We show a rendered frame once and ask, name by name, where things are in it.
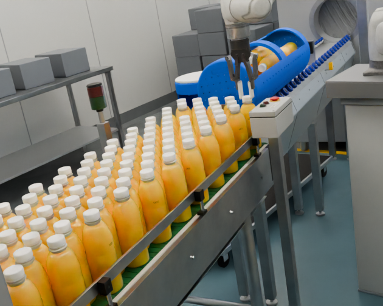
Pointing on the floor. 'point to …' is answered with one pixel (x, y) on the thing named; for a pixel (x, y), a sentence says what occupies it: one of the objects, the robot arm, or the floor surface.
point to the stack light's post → (104, 130)
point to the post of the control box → (284, 220)
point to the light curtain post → (363, 19)
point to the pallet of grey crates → (212, 37)
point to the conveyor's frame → (207, 244)
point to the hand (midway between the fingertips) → (245, 90)
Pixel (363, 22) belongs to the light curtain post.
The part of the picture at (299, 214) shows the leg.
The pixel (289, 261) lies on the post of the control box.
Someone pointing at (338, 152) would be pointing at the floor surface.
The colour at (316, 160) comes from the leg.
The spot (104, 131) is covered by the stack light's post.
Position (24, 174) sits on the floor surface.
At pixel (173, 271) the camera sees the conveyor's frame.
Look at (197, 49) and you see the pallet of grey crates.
